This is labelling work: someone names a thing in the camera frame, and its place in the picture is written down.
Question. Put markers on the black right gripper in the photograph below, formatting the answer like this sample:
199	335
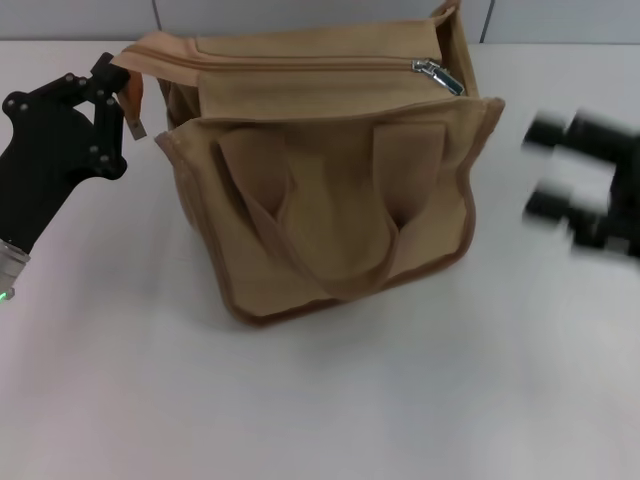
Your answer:
625	210

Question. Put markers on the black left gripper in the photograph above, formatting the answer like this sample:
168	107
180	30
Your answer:
35	160

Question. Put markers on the khaki canvas food bag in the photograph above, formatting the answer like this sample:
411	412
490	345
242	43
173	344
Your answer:
325	225

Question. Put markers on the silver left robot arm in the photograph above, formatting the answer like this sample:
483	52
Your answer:
10	265

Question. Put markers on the silver metal zipper pull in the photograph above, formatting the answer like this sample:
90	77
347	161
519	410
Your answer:
440	75

